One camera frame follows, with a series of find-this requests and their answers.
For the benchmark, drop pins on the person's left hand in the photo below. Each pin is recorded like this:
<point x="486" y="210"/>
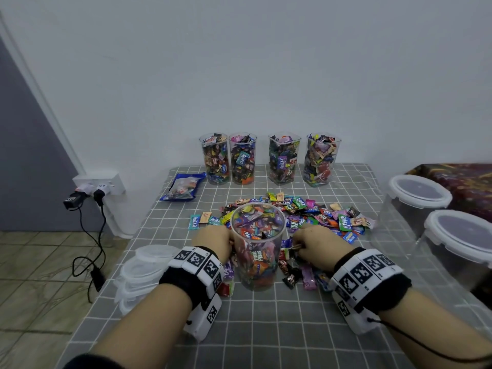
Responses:
<point x="215" y="243"/>

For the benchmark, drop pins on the person's right hand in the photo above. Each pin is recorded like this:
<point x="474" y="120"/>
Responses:
<point x="323" y="246"/>

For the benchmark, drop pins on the pile of colourful candies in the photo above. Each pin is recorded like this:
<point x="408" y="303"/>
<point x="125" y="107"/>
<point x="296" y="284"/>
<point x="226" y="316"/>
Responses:
<point x="330" y="217"/>

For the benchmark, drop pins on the small transparent plastic jar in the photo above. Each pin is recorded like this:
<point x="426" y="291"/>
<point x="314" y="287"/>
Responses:
<point x="321" y="159"/>
<point x="284" y="159"/>
<point x="215" y="159"/>

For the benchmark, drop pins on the tall transparent plastic jar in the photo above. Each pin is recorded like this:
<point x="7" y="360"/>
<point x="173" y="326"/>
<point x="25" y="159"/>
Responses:
<point x="244" y="160"/>

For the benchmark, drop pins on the person's left forearm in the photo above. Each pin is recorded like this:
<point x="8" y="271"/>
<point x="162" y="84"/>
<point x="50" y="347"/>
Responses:
<point x="142" y="330"/>

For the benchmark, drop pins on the person's right forearm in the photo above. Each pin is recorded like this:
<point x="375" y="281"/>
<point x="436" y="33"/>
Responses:
<point x="438" y="330"/>

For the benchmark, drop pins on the black marker-tagged left wristband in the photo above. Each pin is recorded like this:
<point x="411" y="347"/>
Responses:
<point x="191" y="273"/>

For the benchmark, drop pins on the black marker-tagged wristband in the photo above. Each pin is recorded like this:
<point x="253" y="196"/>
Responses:
<point x="191" y="273"/>
<point x="369" y="276"/>

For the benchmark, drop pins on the black marker-tagged right wristband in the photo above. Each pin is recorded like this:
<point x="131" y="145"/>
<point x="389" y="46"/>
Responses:
<point x="369" y="276"/>

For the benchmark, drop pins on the blue snack packet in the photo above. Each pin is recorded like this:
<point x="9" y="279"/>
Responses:
<point x="183" y="186"/>

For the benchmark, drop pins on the black power plug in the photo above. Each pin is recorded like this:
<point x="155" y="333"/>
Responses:
<point x="74" y="201"/>

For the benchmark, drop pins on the dark patterned cloth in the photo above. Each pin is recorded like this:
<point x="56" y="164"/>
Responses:
<point x="469" y="184"/>

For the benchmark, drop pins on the grey door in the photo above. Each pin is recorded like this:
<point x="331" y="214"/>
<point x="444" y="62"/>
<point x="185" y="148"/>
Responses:
<point x="27" y="161"/>

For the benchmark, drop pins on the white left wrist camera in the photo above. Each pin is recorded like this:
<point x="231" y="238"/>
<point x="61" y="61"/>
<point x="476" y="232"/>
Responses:
<point x="204" y="319"/>

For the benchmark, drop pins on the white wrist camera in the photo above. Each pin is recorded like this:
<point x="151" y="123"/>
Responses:
<point x="204" y="319"/>
<point x="355" y="319"/>

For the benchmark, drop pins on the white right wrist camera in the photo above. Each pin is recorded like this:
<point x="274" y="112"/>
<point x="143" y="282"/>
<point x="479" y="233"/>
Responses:
<point x="355" y="319"/>

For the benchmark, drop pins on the white wall socket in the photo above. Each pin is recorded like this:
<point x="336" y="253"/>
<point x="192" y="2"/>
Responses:
<point x="98" y="184"/>

